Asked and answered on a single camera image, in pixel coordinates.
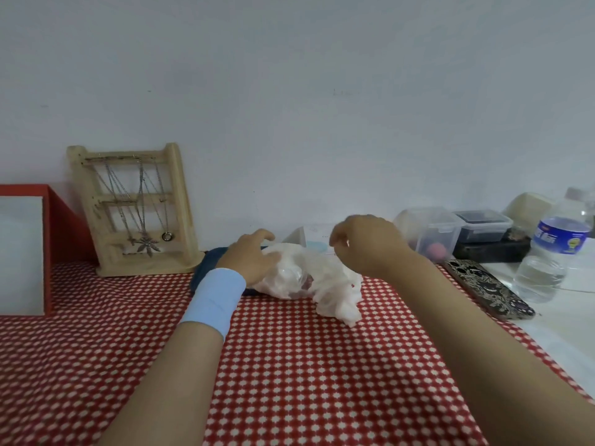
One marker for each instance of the person's left hand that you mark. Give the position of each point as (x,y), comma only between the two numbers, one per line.
(251,260)

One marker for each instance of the person's right hand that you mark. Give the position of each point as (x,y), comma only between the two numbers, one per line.
(372,246)

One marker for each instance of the clear plastic bag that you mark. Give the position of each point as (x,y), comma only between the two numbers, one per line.
(288,274)

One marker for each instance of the clear cotton pad box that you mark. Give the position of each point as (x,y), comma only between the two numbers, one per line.
(316,234)

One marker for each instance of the person's right forearm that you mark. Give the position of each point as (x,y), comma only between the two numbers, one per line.
(488,366)

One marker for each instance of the person's left forearm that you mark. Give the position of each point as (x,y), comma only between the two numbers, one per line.
(172,390)

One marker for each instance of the black tray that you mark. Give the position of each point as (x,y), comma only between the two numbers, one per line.
(492,250)

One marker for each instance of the dark blue pouch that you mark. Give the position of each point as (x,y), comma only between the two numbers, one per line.
(204,269)

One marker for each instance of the light blue wristband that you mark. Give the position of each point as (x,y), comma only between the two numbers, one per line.
(214,301)

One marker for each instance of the pink makeup sponge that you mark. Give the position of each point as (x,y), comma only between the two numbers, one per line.
(436,250)

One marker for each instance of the clear lidded plastic container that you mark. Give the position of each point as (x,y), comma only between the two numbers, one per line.
(437,227)

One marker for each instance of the wooden jewelry stand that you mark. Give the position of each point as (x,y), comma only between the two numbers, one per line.
(179,204)

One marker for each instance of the clear container with black contents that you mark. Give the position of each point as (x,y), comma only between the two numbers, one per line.
(483,227)

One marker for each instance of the phone with patterned case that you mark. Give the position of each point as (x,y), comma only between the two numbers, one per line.
(488,287)

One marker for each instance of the beige plastic tub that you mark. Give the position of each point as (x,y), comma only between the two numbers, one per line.
(527,209)

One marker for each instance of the clear plastic water bottle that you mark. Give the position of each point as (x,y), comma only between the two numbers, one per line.
(544,274)

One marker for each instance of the red framed mirror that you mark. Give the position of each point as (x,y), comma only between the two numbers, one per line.
(18,255)

